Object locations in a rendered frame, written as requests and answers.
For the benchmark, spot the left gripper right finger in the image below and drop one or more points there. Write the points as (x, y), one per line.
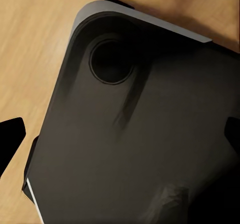
(232, 133)

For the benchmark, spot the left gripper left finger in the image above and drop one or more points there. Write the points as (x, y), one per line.
(12, 133)

